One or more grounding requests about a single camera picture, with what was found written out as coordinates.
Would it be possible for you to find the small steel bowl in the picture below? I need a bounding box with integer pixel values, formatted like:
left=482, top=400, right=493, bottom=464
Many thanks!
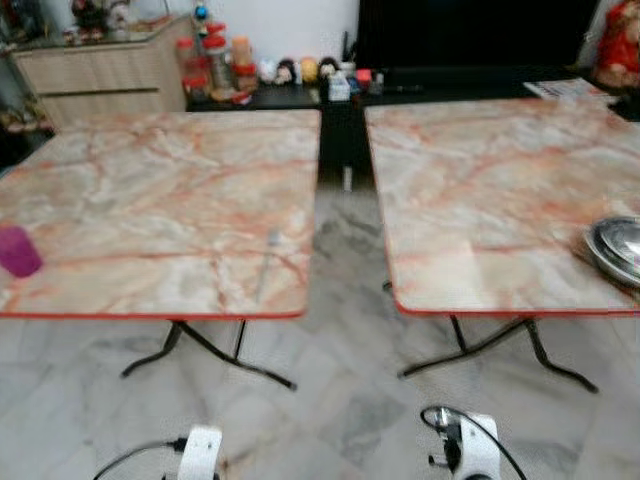
left=598, top=220, right=640, bottom=265

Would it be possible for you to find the large steel bowl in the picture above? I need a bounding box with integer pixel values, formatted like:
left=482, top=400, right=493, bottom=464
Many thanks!
left=583, top=216, right=640, bottom=291

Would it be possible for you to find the printed paper leaflet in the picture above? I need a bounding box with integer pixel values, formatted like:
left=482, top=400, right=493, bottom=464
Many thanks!
left=523, top=78, right=601, bottom=101

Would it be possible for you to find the red laughing buddha statue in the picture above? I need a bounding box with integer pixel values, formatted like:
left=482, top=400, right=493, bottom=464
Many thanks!
left=597, top=0, right=640, bottom=91

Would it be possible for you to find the black flat television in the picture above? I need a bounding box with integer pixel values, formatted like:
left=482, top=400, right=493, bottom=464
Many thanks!
left=357, top=0, right=613, bottom=71

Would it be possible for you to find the small white box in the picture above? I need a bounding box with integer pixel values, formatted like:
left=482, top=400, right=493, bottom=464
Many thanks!
left=328, top=72, right=353, bottom=101

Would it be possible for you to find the small red-lid jar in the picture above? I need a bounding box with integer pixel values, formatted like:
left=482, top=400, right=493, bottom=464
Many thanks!
left=185, top=68, right=211, bottom=101
left=233, top=65, right=259, bottom=93

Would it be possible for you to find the orange snack jar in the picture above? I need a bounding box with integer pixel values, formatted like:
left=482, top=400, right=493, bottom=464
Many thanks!
left=232, top=37, right=254, bottom=69

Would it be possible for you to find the large clear red-lid jar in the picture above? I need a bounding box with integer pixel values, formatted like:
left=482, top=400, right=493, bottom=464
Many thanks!
left=203, top=35, right=236, bottom=93

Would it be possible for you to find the tall red-lid jar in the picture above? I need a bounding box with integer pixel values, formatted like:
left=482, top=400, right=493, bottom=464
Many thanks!
left=178, top=38, right=206, bottom=76

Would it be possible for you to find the purple plastic cup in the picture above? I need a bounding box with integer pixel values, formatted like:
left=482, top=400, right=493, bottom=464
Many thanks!
left=0, top=226, right=43, bottom=279

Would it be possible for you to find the black display shelf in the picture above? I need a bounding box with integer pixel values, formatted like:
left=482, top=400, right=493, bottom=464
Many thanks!
left=0, top=0, right=51, bottom=166

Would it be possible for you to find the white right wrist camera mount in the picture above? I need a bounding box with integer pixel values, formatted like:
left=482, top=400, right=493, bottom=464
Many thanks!
left=455, top=413, right=501, bottom=480

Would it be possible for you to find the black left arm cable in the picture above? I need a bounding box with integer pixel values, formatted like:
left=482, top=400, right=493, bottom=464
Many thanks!
left=93, top=437, right=191, bottom=480

